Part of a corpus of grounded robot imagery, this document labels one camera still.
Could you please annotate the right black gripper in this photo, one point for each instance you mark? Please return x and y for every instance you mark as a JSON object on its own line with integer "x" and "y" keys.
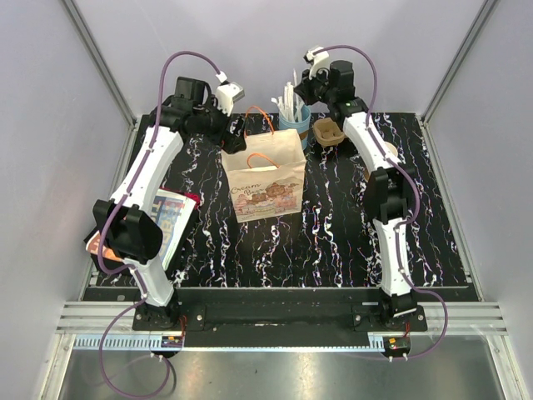
{"x": 302, "y": 88}

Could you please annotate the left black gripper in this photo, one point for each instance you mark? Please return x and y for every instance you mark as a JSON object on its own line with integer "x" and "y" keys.
{"x": 234, "y": 141}

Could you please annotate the printed kraft paper bag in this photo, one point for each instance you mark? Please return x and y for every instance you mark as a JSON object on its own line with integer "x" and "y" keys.
{"x": 266, "y": 179}

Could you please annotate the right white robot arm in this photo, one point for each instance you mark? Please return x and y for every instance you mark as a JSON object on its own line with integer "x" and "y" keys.
{"x": 388, "y": 196}

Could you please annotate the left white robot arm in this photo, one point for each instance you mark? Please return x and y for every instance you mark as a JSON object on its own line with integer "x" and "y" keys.
{"x": 124, "y": 220}

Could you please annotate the stacked paper coffee cups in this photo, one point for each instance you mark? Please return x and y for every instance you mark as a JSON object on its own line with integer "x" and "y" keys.
{"x": 392, "y": 149}

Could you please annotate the blue cylindrical stirrer holder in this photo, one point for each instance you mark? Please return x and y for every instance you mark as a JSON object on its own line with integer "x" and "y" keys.
{"x": 302, "y": 127}

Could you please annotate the bottom pulp cup carrier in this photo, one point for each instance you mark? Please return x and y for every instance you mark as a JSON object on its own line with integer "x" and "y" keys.
{"x": 327, "y": 133}

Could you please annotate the red fabric item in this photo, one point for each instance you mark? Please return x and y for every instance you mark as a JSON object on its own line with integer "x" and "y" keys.
{"x": 195, "y": 198}

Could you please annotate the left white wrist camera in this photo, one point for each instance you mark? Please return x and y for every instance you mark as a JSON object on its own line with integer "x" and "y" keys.
{"x": 227, "y": 94}

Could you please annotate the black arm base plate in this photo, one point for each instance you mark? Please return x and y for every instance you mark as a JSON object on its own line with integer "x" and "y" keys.
{"x": 358, "y": 309}

